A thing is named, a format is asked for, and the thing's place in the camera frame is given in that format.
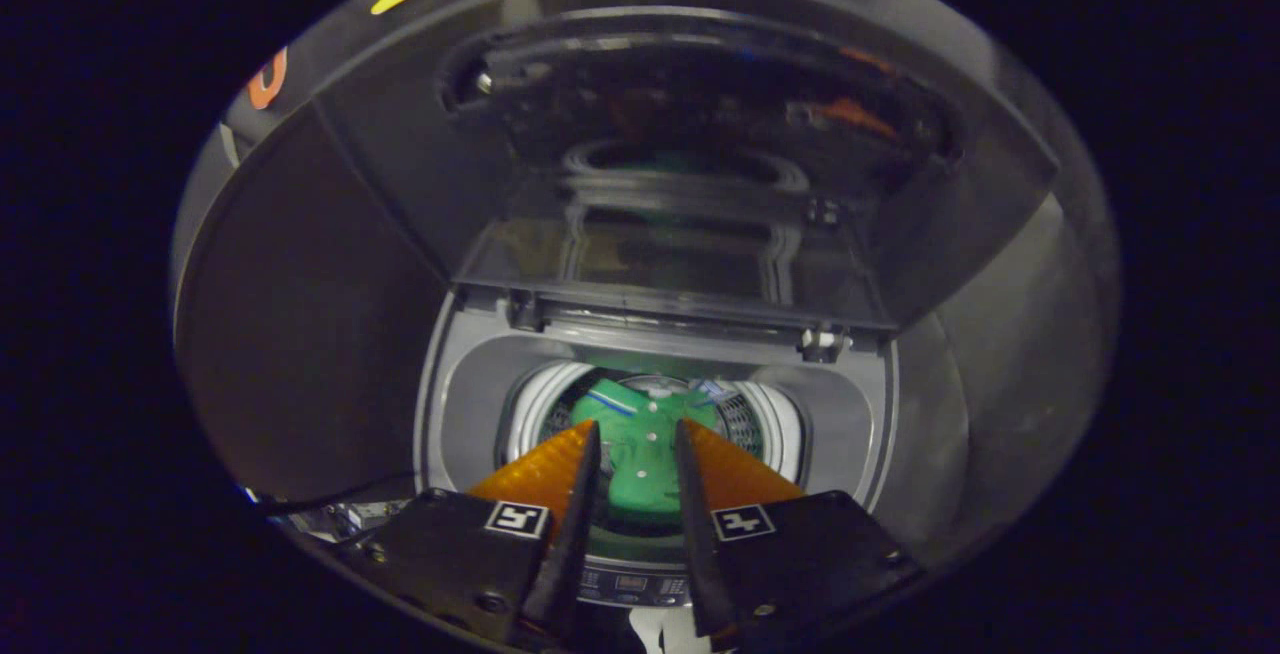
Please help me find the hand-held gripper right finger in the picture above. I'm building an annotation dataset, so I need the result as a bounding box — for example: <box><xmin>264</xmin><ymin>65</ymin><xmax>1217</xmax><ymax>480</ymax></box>
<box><xmin>675</xmin><ymin>418</ymin><xmax>926</xmax><ymax>653</ymax></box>

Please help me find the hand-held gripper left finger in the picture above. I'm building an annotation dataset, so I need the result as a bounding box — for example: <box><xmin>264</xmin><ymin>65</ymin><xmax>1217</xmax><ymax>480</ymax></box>
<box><xmin>335</xmin><ymin>420</ymin><xmax>603</xmax><ymax>650</ymax></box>

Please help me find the green polo shirt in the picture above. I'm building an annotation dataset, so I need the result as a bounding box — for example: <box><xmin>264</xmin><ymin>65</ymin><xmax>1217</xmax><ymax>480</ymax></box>
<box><xmin>570</xmin><ymin>379</ymin><xmax>733</xmax><ymax>525</ymax></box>

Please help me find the grey metal cabinet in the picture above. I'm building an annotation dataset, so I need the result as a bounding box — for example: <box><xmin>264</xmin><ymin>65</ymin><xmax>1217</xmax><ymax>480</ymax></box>
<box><xmin>175</xmin><ymin>99</ymin><xmax>453</xmax><ymax>507</ymax></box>

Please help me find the black backdrop cloth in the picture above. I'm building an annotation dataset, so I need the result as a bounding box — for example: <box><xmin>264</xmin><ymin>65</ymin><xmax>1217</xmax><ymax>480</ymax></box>
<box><xmin>170</xmin><ymin>0</ymin><xmax>1121</xmax><ymax>555</ymax></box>

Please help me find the thin black cable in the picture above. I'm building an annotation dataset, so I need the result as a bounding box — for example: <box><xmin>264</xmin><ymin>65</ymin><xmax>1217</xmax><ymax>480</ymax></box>
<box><xmin>250</xmin><ymin>472</ymin><xmax>417</xmax><ymax>517</ymax></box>

